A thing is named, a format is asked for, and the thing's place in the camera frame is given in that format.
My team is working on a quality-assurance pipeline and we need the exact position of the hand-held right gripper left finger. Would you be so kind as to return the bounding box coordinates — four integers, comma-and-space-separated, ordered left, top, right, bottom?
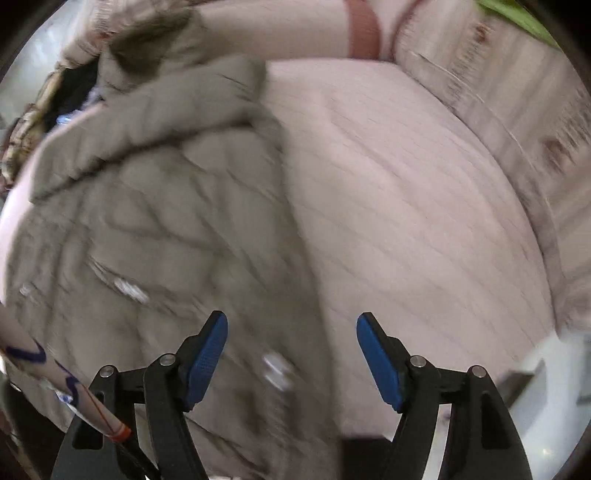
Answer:
51, 311, 228, 480

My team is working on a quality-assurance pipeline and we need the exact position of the dark clothes pile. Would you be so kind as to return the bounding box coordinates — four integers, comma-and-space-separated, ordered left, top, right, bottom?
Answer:
44, 60, 109, 132

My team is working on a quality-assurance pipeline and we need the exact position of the olive quilted jacket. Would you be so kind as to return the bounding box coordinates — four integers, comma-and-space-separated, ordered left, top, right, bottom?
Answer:
0, 9, 345, 480

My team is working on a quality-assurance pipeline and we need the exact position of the white printed cloth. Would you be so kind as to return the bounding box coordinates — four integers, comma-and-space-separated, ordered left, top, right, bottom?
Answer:
0, 305, 132, 441

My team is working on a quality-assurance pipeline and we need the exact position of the pink pillow with red bands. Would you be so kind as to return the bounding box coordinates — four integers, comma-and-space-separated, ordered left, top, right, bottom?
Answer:
203, 0, 423, 63

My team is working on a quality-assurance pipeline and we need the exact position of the green cloth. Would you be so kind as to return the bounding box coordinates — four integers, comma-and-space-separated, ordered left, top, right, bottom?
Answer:
478, 0, 557, 47

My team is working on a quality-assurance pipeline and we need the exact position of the pink quilted bed sheet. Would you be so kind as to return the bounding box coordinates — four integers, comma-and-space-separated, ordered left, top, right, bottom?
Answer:
0, 60, 559, 480

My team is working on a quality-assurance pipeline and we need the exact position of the brown floral blanket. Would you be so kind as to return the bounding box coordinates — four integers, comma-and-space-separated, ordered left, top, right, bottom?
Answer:
0, 69, 68, 199

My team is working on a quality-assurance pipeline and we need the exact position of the white cabinet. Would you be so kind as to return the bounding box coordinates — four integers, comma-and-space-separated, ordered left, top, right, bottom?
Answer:
501, 332, 591, 469

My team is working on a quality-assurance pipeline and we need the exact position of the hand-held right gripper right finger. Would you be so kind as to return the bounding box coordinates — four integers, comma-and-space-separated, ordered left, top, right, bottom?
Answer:
356, 312, 534, 480

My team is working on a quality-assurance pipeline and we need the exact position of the blue silver plastic bag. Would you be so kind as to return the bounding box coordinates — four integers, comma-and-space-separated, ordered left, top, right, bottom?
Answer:
55, 90, 102, 130

